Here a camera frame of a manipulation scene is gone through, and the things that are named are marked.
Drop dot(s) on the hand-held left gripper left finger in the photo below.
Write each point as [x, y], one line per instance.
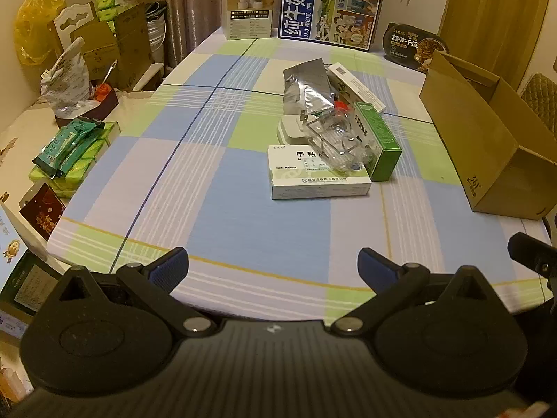
[167, 270]

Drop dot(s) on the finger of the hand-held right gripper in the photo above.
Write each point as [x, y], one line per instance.
[528, 250]

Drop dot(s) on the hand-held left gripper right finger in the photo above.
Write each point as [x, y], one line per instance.
[376, 268]

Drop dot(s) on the brown paper bag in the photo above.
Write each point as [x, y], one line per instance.
[474, 139]

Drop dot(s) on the white bird print medicine box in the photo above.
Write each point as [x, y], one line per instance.
[354, 85]

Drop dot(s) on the silver foil pouch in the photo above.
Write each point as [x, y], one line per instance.
[304, 82]

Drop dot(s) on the plaid cloth covered desktop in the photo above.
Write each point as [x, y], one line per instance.
[196, 183]

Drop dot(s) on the white green-striped medicine box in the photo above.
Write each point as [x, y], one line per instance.
[296, 176]

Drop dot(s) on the green medicine box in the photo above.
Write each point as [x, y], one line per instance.
[378, 135]

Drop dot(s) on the clear plastic packet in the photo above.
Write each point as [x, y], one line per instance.
[337, 139]

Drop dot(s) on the dark red gift box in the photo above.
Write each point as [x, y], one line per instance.
[43, 211]

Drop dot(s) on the stack of green packs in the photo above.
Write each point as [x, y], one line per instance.
[93, 152]

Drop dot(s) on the dark green box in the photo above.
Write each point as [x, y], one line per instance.
[26, 283]

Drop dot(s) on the white medal print box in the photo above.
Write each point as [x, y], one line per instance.
[17, 239]

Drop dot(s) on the quilted chair back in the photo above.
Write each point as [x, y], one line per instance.
[539, 96]

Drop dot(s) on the teal snack packets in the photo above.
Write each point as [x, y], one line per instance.
[69, 143]

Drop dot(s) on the white charger block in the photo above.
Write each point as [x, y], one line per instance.
[289, 133]

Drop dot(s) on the dark brown tray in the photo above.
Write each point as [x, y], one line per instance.
[104, 102]

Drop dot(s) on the white crumpled plastic bag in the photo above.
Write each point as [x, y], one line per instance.
[65, 78]

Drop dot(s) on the black instant meal bowl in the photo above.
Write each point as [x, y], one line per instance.
[409, 43]

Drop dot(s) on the dark brown cardboard box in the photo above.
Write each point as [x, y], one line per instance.
[132, 43]

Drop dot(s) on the light brown cardboard box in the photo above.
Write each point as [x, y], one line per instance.
[98, 50]

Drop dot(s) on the metal bucket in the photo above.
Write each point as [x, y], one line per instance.
[155, 30]

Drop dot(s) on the beige curtain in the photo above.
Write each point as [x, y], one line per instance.
[191, 8]

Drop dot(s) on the blue illustrated milk carton box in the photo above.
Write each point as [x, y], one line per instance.
[330, 8]

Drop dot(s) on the white product box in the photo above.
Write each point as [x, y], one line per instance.
[248, 13]

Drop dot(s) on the green tissue pack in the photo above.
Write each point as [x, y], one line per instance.
[108, 6]

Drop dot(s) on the white cutout cardboard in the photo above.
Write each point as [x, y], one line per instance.
[76, 15]

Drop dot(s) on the yellow plastic bag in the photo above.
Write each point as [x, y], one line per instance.
[32, 21]

